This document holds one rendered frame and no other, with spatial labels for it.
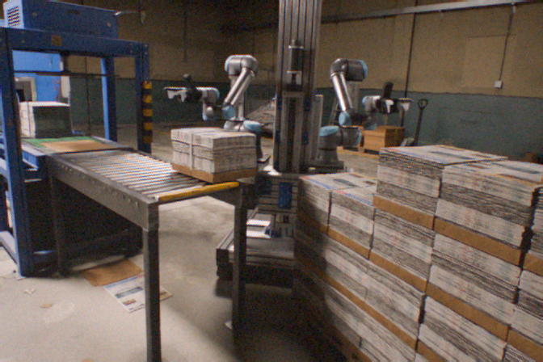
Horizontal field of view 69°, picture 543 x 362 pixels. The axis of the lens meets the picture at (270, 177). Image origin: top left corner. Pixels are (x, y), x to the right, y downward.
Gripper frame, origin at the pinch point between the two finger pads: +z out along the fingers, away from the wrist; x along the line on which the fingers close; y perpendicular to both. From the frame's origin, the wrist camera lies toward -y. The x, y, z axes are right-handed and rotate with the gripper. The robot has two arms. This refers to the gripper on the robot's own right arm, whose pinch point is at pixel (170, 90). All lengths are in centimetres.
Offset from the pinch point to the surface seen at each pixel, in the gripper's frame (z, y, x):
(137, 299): 18, 123, -5
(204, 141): 9.5, 18.5, -37.7
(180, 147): 6.0, 27.0, -17.8
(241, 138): -7, 16, -48
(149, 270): 51, 66, -54
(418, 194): 9, 11, -141
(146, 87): -39, 10, 72
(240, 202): 2, 45, -59
